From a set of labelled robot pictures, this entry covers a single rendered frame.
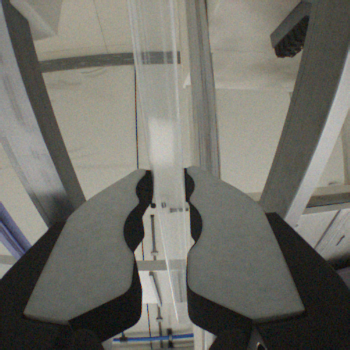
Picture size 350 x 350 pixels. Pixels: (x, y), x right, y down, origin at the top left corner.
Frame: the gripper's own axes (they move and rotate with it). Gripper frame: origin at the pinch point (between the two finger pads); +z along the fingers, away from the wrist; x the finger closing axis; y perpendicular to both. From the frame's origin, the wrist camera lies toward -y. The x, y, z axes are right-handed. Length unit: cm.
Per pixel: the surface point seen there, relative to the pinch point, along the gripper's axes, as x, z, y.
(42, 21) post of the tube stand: -8.2, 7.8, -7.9
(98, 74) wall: -57, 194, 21
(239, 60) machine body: 18, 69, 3
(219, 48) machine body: 11, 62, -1
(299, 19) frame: 24.0, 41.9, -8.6
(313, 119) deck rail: 11.8, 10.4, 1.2
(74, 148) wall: -75, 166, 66
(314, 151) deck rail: 11.8, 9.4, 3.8
